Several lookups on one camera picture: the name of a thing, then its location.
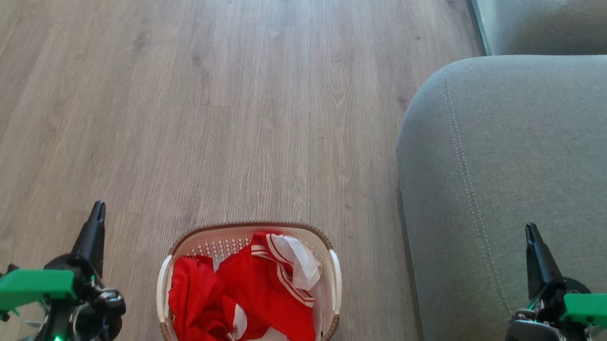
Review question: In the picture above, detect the white cloth garment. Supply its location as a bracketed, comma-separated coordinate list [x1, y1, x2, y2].
[267, 235, 327, 293]

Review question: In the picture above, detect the white laundry basket, brown rim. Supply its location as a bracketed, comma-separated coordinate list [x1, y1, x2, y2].
[152, 212, 348, 341]

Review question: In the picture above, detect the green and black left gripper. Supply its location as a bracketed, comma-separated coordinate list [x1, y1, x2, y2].
[0, 193, 134, 341]

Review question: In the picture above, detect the red garment with white stripes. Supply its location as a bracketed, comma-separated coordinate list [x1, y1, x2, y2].
[211, 228, 327, 341]

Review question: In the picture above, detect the grey sofa seat section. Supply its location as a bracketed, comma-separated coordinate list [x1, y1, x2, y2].
[462, 0, 607, 66]
[381, 36, 607, 341]

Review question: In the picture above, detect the plain red garment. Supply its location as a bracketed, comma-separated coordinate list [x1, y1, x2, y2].
[164, 253, 254, 341]

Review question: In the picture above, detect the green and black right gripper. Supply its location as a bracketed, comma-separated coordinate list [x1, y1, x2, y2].
[517, 223, 607, 341]

